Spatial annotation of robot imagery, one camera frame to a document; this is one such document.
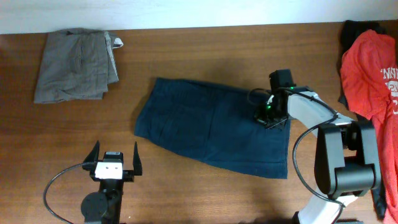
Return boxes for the grey folded shorts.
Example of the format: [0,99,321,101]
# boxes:
[34,28,124,104]

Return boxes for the red t-shirt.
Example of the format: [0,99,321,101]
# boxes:
[340,30,397,223]

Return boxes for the navy blue shorts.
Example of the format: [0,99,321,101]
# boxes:
[134,78,290,179]

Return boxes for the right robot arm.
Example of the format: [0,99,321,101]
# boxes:
[254,69,382,224]

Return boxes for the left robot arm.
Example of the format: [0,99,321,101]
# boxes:
[81,142,142,224]

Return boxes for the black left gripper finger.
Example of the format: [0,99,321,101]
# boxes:
[132,142,142,175]
[82,141,100,170]

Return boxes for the black garment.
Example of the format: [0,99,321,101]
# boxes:
[336,20,387,221]

